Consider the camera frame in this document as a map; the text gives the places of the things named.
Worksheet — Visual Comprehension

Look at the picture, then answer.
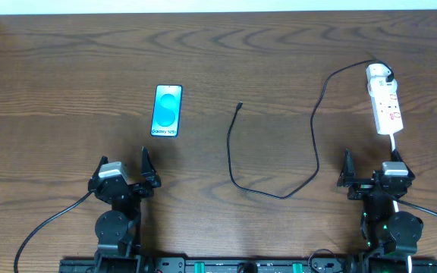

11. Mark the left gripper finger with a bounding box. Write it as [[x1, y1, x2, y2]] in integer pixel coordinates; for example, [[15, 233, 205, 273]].
[[91, 156, 108, 180], [141, 146, 162, 188]]

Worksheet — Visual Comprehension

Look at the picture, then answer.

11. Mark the blue Samsung Galaxy smartphone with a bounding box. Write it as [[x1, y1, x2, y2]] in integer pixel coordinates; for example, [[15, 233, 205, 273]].
[[150, 84, 184, 137]]

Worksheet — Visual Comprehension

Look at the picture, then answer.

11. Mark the black USB charging cable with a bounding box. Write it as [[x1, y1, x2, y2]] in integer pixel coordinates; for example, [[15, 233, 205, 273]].
[[226, 58, 395, 200]]

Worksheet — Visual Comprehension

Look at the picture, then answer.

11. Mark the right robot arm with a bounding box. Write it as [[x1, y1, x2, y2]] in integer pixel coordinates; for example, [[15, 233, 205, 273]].
[[337, 150, 423, 272]]

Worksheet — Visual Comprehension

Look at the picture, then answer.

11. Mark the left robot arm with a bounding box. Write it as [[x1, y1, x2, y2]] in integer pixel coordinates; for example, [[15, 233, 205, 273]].
[[88, 148, 162, 273]]

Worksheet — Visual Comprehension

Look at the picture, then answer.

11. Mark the white charger plug adapter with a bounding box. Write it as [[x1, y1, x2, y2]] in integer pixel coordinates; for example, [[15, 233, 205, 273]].
[[366, 63, 398, 97]]

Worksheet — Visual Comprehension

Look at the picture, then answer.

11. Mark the white power strip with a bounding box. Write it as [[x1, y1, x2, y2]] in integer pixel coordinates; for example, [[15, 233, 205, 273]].
[[367, 80, 404, 135]]

